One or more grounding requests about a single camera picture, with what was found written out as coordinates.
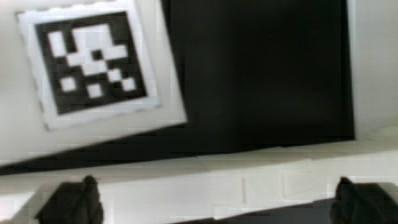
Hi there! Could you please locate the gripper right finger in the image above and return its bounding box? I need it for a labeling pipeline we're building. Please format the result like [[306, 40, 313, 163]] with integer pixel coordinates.
[[331, 177, 398, 224]]

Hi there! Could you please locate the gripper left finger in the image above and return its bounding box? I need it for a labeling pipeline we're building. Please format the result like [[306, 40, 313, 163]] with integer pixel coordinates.
[[36, 176, 105, 224]]

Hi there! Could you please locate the white drawer cabinet box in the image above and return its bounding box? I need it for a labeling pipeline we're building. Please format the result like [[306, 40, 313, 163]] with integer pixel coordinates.
[[348, 0, 398, 140]]

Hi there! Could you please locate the white front fence rail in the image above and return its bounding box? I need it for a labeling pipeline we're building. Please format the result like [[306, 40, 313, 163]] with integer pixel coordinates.
[[0, 140, 398, 224]]

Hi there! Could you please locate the white upside-down drawer with knob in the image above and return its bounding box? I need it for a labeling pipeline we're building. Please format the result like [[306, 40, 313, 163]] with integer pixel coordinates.
[[0, 0, 188, 166]]

